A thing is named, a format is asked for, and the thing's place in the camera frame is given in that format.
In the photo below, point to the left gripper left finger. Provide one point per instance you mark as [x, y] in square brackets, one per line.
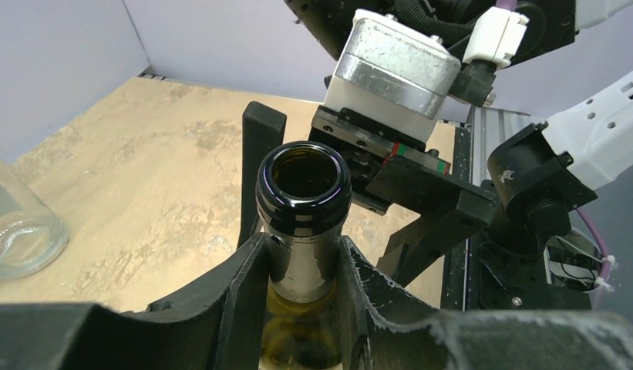
[214, 322]

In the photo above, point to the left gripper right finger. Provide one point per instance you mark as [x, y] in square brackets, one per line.
[383, 326]

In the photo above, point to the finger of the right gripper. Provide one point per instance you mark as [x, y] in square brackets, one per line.
[436, 199]
[263, 129]

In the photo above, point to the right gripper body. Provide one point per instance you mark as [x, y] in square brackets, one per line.
[365, 145]

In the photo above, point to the dark green bottle silver foil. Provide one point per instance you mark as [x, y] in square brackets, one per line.
[303, 196]

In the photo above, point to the clear round bottle silver cap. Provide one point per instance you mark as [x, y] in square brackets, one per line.
[31, 235]

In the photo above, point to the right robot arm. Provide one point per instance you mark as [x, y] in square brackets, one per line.
[536, 177]

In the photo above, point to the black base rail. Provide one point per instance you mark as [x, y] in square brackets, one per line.
[474, 139]

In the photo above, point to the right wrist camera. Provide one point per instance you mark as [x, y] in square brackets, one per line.
[393, 75]

